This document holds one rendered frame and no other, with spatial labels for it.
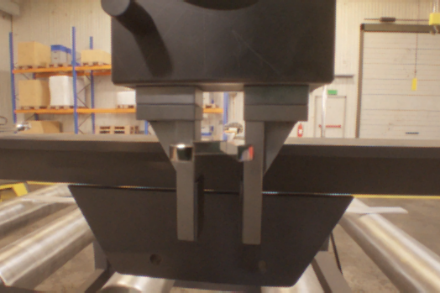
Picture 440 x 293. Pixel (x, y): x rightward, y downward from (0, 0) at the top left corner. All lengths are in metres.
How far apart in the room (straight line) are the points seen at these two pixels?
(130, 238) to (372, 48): 10.55
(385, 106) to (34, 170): 10.51
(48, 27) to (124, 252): 12.86
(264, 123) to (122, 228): 0.24
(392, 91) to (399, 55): 1.30
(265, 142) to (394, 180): 0.21
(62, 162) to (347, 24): 10.50
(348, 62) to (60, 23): 11.70
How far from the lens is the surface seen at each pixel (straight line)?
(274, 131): 0.16
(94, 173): 0.34
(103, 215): 0.34
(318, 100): 9.65
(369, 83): 10.40
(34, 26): 13.54
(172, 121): 0.16
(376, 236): 0.76
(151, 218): 0.31
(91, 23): 11.89
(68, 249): 0.74
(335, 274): 0.77
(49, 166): 0.38
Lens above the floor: 1.18
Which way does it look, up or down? 6 degrees down
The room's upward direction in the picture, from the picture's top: 1 degrees clockwise
